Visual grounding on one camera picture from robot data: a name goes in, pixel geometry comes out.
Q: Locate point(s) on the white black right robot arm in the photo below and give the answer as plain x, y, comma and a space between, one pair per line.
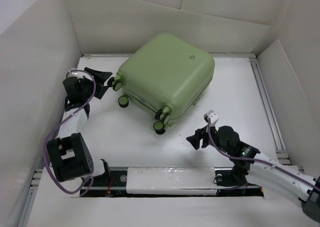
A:
250, 166

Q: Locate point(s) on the aluminium side rail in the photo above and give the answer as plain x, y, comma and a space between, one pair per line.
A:
280, 149

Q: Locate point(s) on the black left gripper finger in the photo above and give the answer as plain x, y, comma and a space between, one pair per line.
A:
99, 76
100, 90

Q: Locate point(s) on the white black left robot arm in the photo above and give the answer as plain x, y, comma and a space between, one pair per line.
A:
68, 153

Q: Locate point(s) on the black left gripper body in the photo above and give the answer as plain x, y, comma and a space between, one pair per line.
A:
87, 86

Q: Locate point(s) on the green hard-shell suitcase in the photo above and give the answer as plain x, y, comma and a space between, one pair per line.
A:
167, 75

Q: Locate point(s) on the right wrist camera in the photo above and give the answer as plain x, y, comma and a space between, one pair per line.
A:
211, 118

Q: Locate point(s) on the white foam block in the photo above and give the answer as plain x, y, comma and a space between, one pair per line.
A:
189, 181

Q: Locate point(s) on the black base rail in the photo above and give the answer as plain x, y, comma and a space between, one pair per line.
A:
112, 184

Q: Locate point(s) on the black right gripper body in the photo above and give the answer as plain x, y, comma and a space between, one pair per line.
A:
215, 137

